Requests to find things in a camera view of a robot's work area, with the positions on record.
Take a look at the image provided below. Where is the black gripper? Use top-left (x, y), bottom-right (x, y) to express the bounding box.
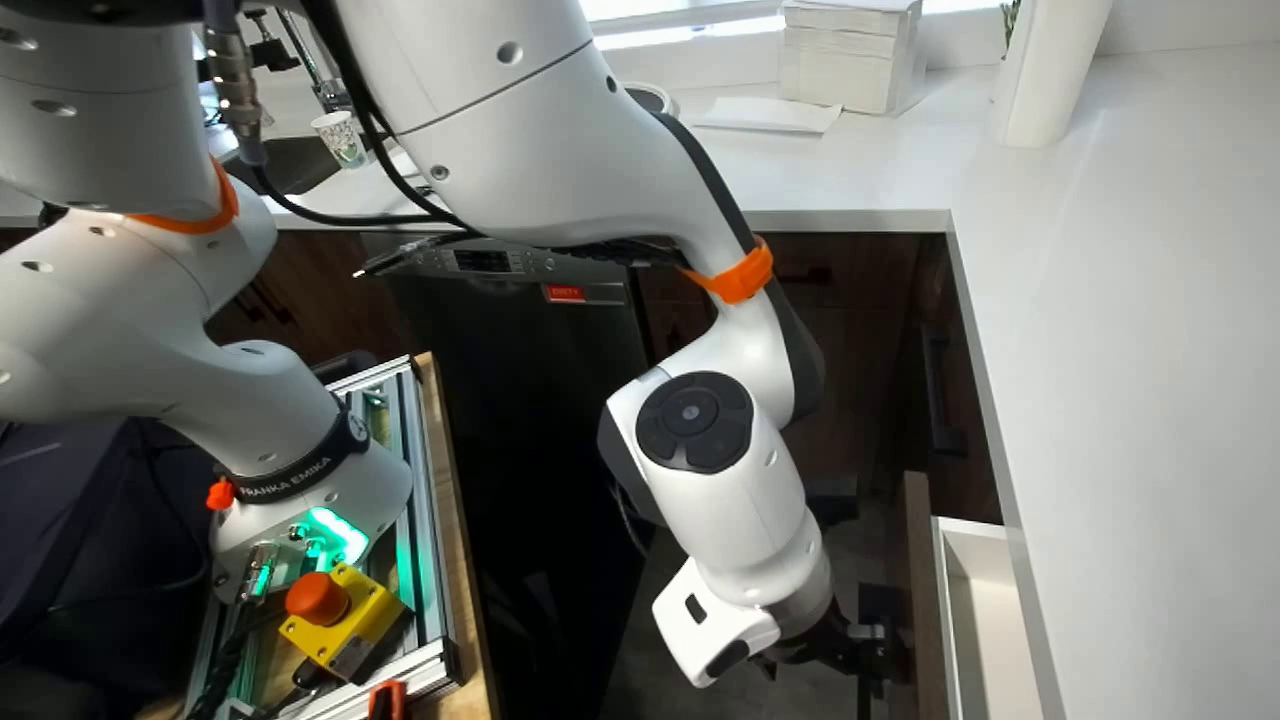
top-left (774, 596), bottom-right (896, 686)

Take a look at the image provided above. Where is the wood drawer with white interior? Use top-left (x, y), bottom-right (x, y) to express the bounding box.
top-left (901, 469), bottom-right (1059, 720)

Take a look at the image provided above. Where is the wooden cart top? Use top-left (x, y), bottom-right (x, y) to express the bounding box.
top-left (405, 346), bottom-right (505, 720)

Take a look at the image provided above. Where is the red clamp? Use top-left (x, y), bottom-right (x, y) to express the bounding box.
top-left (366, 675), bottom-right (412, 720)

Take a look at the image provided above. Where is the yellow emergency stop red button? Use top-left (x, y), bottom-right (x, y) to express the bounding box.
top-left (278, 564), bottom-right (412, 682)

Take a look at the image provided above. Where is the flat white napkin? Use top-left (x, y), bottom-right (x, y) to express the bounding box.
top-left (684, 86), bottom-right (844, 139)

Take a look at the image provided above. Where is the white napkin dispenser box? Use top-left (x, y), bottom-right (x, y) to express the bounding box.
top-left (778, 0), bottom-right (928, 118)

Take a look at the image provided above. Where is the white paper towel roll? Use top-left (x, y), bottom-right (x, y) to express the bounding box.
top-left (993, 0), bottom-right (1116, 153)

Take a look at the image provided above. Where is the white paper cup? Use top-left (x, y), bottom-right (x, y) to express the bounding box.
top-left (311, 107), bottom-right (372, 170)

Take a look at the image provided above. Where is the dark kitchen sink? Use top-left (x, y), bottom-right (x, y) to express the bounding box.
top-left (253, 127), bottom-right (343, 200)

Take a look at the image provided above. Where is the dark blue fabric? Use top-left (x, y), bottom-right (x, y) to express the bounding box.
top-left (0, 410), bottom-right (233, 720)

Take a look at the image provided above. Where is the wood cabinet with bar handle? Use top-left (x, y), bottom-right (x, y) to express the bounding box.
top-left (886, 237), bottom-right (1007, 528)

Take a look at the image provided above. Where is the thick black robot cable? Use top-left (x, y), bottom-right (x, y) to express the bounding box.
top-left (253, 0), bottom-right (479, 238)

